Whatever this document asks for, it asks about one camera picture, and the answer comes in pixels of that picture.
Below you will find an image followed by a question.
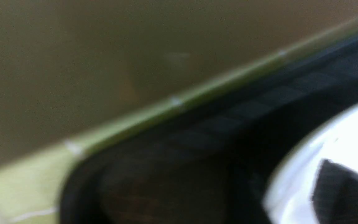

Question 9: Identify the white square dish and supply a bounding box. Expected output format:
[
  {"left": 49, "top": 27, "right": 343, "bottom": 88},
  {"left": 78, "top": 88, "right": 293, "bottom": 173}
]
[{"left": 263, "top": 104, "right": 358, "bottom": 224}]

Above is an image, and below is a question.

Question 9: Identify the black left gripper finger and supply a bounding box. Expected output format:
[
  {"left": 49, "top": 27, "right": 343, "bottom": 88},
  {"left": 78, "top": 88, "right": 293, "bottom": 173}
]
[{"left": 311, "top": 159, "right": 358, "bottom": 224}]

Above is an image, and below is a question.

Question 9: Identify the black serving tray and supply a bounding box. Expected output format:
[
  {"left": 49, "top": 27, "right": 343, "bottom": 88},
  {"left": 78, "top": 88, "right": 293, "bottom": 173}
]
[{"left": 58, "top": 34, "right": 358, "bottom": 224}]

